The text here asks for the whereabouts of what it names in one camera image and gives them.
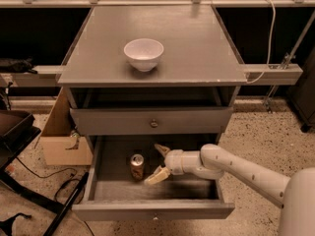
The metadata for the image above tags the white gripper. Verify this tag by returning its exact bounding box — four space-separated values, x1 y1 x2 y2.
145 144 201 186

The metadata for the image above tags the orange soda can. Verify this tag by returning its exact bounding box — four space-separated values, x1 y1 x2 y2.
130 153 145 181

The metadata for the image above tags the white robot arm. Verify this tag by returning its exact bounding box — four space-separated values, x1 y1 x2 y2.
145 144 315 236

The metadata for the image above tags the round metal drawer knob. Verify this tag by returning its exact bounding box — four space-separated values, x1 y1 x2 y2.
150 119 158 128

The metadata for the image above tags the closed grey top drawer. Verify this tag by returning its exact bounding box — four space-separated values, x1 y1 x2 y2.
70 107 232 136

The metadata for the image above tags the open grey middle drawer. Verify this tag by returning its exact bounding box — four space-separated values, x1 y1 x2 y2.
73 135 234 221

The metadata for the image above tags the grey wooden drawer cabinet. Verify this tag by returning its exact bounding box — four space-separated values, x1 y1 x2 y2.
59 5 246 136

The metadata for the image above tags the black stand leg bar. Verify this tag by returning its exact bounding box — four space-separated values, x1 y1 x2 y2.
43 172 89 236

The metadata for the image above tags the cardboard box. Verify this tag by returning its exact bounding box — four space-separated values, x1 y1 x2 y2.
39 88 93 166

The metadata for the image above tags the white ceramic bowl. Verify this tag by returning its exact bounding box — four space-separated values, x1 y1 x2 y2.
124 38 164 72

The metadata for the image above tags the black tray on stand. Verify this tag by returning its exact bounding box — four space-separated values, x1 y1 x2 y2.
0 110 40 168

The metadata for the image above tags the black floor cable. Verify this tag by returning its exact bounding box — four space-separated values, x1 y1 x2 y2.
15 156 95 236

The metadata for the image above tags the grey metal rail frame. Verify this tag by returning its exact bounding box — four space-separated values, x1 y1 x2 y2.
0 0 302 87

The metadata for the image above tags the white hanging cable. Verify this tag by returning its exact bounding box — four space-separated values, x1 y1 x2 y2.
246 0 277 85

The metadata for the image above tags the black strap on floor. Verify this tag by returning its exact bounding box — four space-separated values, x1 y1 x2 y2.
0 212 33 236

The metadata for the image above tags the black bag on rail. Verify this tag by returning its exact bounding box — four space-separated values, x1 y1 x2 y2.
0 58 36 74

